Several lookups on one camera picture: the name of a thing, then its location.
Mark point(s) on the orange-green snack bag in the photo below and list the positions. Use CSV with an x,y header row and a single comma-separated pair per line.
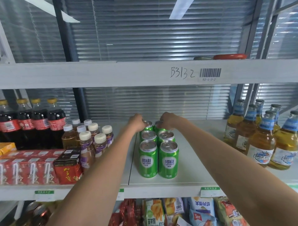
x,y
230,214

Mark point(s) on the person's left forearm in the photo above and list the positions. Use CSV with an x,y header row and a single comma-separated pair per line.
x,y
97,177

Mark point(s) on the green-white price tag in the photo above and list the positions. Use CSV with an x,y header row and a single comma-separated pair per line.
x,y
44,196
120,194
210,192

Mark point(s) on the grey window blinds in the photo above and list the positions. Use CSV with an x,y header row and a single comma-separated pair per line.
x,y
151,35

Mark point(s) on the red snack bag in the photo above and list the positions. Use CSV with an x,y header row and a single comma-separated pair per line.
x,y
127,213

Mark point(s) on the dark red carton pack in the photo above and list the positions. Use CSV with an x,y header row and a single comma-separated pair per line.
x,y
67,168

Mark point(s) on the person's left hand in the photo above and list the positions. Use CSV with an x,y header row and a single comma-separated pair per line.
x,y
136,123

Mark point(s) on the white metal shelf rack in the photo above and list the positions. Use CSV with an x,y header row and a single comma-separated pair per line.
x,y
69,72

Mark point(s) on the person's right hand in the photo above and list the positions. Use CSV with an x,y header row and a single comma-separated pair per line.
x,y
171,120

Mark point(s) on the barcode label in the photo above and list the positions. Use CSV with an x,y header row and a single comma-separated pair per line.
x,y
210,73

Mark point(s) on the green fries snack bag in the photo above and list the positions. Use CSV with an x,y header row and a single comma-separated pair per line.
x,y
153,213

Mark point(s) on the blue-white snack bag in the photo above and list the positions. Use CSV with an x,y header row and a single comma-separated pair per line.
x,y
201,204

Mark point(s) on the person's right fingers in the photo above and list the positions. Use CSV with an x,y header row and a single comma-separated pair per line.
x,y
162,122

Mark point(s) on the light blue snack bag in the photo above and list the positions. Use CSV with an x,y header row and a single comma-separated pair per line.
x,y
200,220

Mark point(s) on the cluster of white-capped drink bottles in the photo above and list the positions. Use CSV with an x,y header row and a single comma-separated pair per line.
x,y
87,149

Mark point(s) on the cluster of green cans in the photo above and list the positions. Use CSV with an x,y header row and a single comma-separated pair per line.
x,y
147,160

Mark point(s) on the yellow box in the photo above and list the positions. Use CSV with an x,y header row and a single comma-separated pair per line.
x,y
7,147

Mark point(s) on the brown drink can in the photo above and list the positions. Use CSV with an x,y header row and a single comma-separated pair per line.
x,y
30,208
41,216

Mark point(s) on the person's right forearm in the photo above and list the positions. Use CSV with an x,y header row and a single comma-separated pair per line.
x,y
221,163

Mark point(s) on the green beverage can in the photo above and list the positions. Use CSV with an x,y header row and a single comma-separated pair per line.
x,y
149,126
157,128

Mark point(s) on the yellow chips bag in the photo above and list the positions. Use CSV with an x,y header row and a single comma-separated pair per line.
x,y
173,205

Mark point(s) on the yellow-capped cola bottle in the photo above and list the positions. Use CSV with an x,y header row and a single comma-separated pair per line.
x,y
7,123
40,121
55,120
24,122

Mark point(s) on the flat red object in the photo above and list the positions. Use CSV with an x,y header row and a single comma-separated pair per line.
x,y
230,56

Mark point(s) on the row of red drink cartons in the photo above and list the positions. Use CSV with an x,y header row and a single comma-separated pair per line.
x,y
28,170

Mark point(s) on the flat green object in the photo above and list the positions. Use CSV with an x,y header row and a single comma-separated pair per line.
x,y
202,58

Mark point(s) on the cluster of amber glass bottles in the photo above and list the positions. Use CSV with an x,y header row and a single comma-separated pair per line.
x,y
263,142

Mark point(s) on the person's left fingers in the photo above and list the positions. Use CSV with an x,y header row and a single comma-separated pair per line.
x,y
143,124

